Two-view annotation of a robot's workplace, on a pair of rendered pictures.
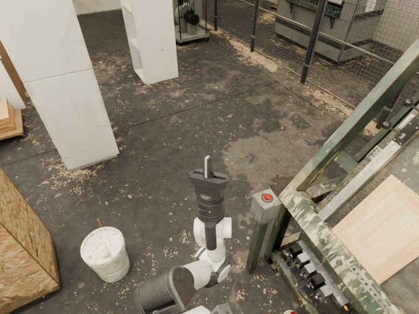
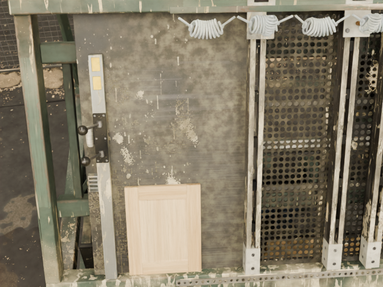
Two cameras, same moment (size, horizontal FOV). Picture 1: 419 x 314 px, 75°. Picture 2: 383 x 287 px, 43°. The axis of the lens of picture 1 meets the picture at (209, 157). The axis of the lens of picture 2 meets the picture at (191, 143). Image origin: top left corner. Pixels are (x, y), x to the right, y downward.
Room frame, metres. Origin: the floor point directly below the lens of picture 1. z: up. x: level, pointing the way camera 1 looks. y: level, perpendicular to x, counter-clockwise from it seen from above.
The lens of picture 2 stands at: (0.30, 0.11, 2.87)
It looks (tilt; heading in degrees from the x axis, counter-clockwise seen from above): 51 degrees down; 287
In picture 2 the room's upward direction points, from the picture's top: 3 degrees clockwise
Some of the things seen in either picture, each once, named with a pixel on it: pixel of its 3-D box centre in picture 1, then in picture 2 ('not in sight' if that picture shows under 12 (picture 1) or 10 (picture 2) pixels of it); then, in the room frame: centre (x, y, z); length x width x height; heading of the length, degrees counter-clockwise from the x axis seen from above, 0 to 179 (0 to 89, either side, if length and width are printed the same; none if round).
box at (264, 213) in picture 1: (265, 207); not in sight; (0.96, -0.33, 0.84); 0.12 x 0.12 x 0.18; 23
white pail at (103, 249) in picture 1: (106, 252); not in sight; (0.99, 0.78, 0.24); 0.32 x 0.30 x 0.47; 29
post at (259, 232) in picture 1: (255, 246); not in sight; (0.96, -0.33, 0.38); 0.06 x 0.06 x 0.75; 23
